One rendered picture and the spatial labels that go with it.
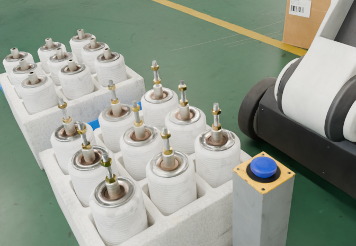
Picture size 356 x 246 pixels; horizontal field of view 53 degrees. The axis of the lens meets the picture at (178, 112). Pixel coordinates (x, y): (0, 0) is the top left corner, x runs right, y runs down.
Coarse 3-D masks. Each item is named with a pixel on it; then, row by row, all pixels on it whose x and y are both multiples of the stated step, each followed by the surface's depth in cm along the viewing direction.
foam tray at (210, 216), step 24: (48, 168) 82; (120, 168) 80; (72, 192) 75; (144, 192) 76; (216, 192) 71; (72, 216) 69; (168, 216) 67; (192, 216) 67; (216, 216) 72; (96, 240) 64; (144, 240) 63; (168, 240) 66; (192, 240) 71; (216, 240) 76
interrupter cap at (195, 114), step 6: (174, 108) 84; (192, 108) 84; (174, 114) 82; (192, 114) 82; (198, 114) 82; (174, 120) 81; (180, 120) 80; (186, 120) 80; (192, 120) 80; (198, 120) 80
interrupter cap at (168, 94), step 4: (164, 88) 93; (168, 88) 93; (148, 92) 92; (152, 92) 92; (164, 92) 92; (168, 92) 91; (172, 92) 91; (144, 96) 90; (148, 96) 90; (152, 96) 91; (164, 96) 90; (168, 96) 90; (172, 96) 89; (148, 100) 89; (152, 100) 89; (156, 100) 88; (160, 100) 88; (164, 100) 88; (168, 100) 88
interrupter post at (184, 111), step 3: (180, 105) 80; (186, 105) 80; (180, 108) 80; (183, 108) 80; (186, 108) 80; (180, 111) 81; (183, 111) 80; (186, 111) 80; (189, 111) 82; (180, 114) 82; (183, 114) 81; (186, 114) 81; (189, 114) 82; (183, 117) 81; (186, 117) 81
